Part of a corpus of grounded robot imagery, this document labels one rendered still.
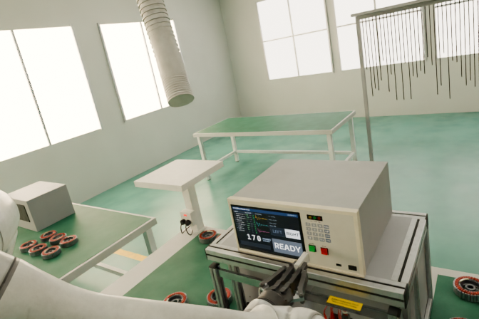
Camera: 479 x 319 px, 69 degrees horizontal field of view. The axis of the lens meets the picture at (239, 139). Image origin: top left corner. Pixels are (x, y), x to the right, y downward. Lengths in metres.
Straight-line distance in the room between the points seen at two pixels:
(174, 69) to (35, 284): 1.65
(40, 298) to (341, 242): 0.74
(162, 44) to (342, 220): 1.56
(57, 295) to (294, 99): 7.61
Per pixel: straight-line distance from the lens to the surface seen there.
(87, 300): 0.68
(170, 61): 2.16
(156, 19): 2.27
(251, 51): 8.39
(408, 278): 1.12
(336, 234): 1.06
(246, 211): 1.17
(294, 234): 1.12
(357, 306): 1.10
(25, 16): 5.82
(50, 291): 0.67
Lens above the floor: 1.79
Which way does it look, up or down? 14 degrees down
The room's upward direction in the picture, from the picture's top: 11 degrees counter-clockwise
